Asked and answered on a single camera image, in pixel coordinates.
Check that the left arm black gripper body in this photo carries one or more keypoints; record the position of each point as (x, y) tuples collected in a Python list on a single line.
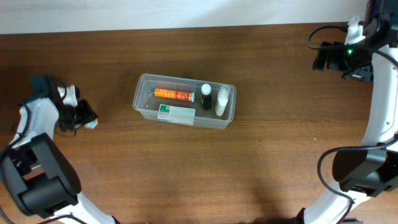
[(83, 111)]

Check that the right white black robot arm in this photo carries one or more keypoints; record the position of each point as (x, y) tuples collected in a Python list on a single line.
[(354, 174)]

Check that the white clear-cap bottle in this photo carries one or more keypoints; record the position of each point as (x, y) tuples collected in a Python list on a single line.
[(222, 100)]

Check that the dark white-cap bottle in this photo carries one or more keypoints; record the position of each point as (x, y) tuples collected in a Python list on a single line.
[(206, 96)]

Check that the orange tablet tube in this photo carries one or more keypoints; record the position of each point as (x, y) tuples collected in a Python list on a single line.
[(175, 95)]

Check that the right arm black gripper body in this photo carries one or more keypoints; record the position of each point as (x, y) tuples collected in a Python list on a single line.
[(330, 60)]

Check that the white green medicine box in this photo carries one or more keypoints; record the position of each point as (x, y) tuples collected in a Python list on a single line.
[(175, 114)]

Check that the clear plastic container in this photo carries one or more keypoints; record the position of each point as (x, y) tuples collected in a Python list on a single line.
[(148, 104)]

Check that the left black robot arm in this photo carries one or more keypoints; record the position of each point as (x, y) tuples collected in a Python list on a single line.
[(35, 173)]

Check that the small gold-lid jar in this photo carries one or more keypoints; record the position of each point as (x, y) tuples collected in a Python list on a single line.
[(91, 125)]

